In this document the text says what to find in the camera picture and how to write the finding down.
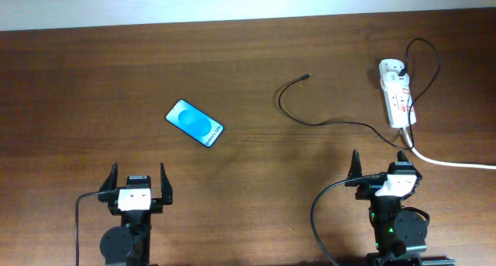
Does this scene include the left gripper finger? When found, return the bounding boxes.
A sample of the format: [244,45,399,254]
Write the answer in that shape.
[160,163,173,205]
[98,164,118,202]

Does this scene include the blue Galaxy smartphone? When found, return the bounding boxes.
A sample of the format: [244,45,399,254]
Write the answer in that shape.
[165,99,224,147]

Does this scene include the black USB charging cable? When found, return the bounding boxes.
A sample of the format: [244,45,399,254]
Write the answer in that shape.
[277,37,443,151]

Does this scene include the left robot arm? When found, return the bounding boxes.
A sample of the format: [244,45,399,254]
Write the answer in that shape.
[98,164,173,266]

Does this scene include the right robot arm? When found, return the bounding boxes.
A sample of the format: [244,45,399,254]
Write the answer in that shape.
[345,150,456,266]

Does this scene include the white USB charger adapter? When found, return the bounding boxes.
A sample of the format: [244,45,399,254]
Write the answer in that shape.
[381,71,410,91]

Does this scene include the white power strip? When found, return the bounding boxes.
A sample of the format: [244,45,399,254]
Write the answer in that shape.
[379,59,416,129]

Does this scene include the white power strip cord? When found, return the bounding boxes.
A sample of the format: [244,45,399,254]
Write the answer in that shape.
[401,126,496,171]

